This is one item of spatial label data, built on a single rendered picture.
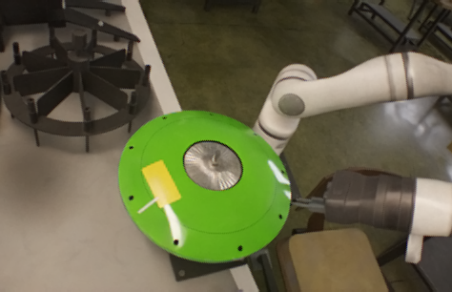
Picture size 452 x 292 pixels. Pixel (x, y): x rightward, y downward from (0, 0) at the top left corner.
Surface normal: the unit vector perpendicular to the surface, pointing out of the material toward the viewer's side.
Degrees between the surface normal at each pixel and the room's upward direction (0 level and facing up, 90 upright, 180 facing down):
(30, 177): 0
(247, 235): 24
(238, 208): 11
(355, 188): 32
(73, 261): 0
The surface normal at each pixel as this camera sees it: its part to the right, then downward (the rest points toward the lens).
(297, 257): 0.28, -0.64
